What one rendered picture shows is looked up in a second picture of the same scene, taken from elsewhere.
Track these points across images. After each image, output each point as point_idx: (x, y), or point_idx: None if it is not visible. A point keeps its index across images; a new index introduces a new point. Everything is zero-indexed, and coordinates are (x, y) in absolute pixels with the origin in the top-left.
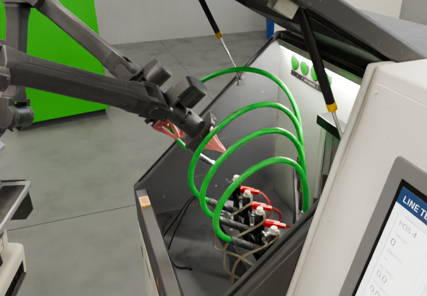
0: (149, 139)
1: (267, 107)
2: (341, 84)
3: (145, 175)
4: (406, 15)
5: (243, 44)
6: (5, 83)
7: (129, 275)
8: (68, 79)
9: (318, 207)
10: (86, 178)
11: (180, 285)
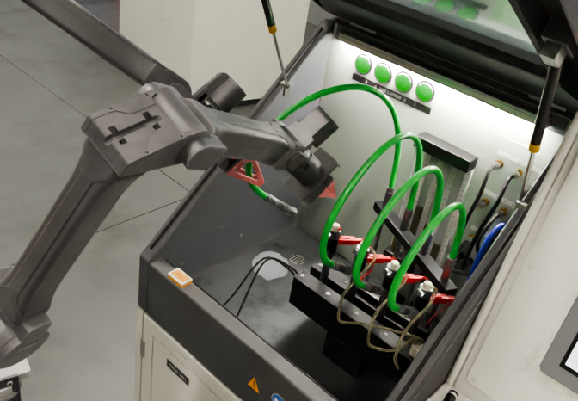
0: None
1: None
2: (451, 100)
3: (161, 237)
4: None
5: None
6: (216, 158)
7: (27, 392)
8: (247, 137)
9: (511, 254)
10: None
11: (311, 378)
